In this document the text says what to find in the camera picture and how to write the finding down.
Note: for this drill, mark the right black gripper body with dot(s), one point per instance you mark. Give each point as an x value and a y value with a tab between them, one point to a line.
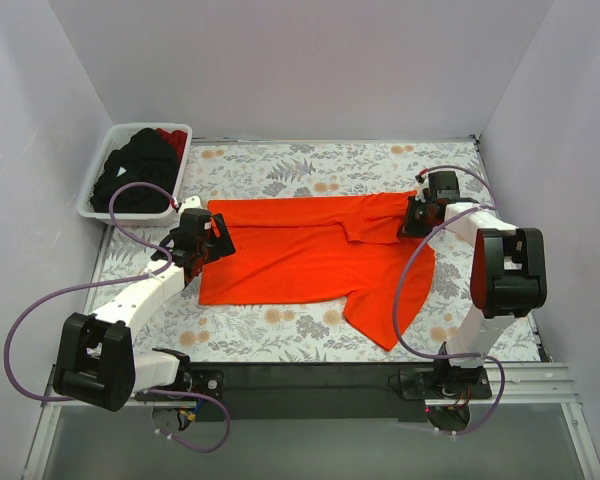
410	220

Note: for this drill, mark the aluminium frame rail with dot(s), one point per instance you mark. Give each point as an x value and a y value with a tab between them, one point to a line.
532	428

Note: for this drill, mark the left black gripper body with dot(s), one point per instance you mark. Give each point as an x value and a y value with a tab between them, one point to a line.
216	239

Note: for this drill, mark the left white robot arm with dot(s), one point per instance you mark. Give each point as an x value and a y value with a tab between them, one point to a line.
96	361

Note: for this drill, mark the floral patterned table mat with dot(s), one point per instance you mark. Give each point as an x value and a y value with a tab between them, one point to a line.
316	332

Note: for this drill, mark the black t shirt in basket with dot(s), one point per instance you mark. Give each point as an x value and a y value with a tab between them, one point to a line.
144	158

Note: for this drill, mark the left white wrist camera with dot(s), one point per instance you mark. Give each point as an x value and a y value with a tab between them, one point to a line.
191	202

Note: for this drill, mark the red t shirt in basket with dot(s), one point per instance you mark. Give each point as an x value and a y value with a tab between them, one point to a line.
177	139

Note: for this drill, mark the white plastic laundry basket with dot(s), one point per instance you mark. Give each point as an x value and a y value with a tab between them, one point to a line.
116	137

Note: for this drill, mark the orange t shirt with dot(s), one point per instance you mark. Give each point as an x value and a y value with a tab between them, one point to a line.
316	249

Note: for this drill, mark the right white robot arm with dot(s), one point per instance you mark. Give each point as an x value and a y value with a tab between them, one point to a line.
508	275

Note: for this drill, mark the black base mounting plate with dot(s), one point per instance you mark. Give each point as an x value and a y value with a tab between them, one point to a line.
273	391

